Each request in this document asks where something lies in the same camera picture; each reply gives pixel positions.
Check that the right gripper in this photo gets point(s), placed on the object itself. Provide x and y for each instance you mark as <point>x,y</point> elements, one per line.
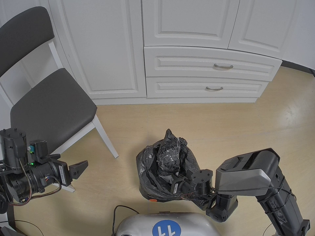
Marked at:
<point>183,184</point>

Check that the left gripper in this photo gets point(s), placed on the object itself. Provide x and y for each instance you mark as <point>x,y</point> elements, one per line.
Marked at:
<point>49,174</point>

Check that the black and white trash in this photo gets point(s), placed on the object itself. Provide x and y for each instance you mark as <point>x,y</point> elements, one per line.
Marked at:
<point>168,158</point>

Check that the black plastic bag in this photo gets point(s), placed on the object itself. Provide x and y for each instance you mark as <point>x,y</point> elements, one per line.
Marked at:
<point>147,176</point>

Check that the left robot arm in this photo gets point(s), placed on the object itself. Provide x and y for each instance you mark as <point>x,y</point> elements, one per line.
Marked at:
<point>13,151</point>

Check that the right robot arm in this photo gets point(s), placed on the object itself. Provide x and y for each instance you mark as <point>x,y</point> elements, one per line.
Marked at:
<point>246,173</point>

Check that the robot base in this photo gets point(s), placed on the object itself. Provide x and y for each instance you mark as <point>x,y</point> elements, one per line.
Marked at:
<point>137,225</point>

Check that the white chair dark grey seat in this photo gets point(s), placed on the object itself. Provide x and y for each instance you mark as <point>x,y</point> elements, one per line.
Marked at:
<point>49,107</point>

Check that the white wardrobe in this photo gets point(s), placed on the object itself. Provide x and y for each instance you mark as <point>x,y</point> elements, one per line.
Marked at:
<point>103,33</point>

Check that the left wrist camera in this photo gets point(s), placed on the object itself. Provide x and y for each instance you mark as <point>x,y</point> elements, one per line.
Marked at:
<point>40,147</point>

